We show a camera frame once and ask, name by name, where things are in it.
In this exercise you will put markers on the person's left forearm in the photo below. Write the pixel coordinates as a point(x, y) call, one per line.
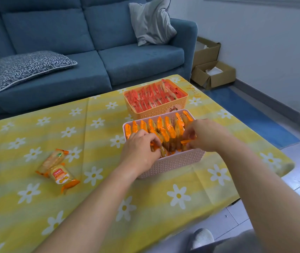
point(86, 216)

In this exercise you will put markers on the person's right forearm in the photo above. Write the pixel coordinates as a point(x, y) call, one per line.
point(265, 197)

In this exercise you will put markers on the white packing paper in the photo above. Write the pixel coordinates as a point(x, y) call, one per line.
point(214, 71)

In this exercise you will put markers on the orange label snack packet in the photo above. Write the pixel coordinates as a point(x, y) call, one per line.
point(61, 177)

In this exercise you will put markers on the pile of orange cracker packets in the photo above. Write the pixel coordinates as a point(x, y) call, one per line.
point(168, 129)

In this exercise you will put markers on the grey trousers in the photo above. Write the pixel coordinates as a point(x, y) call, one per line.
point(236, 245)

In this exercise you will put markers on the white shoe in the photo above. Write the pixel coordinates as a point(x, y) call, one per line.
point(202, 238)

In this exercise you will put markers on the grey window frame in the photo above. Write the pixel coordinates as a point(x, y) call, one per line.
point(258, 2)

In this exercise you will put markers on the pink plastic basket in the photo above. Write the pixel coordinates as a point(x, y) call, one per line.
point(176, 160)

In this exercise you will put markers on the person's right hand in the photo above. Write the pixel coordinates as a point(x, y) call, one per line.
point(207, 137)

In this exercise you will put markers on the low open cardboard box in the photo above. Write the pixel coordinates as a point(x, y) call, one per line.
point(225, 79)

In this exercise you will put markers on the long clear snack packet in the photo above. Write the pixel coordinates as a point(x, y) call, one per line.
point(52, 160)

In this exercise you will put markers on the black white patterned cushion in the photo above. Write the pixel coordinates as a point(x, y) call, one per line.
point(28, 67)

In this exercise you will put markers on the blue rug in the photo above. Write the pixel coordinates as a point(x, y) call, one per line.
point(258, 118)

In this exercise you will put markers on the group of red snack packets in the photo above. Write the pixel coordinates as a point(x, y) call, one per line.
point(152, 96)

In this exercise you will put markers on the grey cushion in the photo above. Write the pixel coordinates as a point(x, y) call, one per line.
point(151, 23)

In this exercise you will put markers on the yellow floral tablecloth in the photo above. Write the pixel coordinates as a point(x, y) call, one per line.
point(47, 208)

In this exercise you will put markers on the orange plastic basket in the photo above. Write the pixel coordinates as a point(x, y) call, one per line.
point(152, 113)

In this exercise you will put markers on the person's left hand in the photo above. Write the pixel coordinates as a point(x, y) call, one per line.
point(138, 152)

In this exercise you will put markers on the blue fabric sofa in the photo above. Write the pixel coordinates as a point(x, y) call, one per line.
point(49, 28)

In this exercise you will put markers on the tall cardboard box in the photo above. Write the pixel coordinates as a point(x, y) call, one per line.
point(206, 52)

